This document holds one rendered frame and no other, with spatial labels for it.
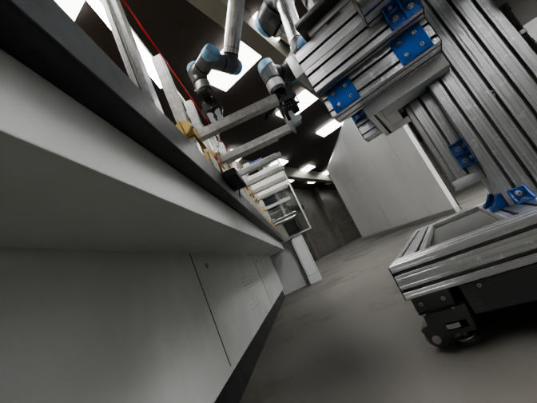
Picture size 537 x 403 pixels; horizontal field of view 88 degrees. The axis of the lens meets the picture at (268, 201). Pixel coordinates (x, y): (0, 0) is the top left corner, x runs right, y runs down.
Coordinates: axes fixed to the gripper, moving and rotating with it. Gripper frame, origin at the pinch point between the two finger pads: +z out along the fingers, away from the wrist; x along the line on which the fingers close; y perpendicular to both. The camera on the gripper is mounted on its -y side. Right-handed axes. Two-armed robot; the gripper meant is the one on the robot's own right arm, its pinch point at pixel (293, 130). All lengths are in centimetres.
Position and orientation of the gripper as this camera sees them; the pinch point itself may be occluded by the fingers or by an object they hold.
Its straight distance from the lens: 119.8
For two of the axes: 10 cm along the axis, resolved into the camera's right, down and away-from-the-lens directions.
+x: 1.2, 1.9, 9.7
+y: 9.1, -4.2, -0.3
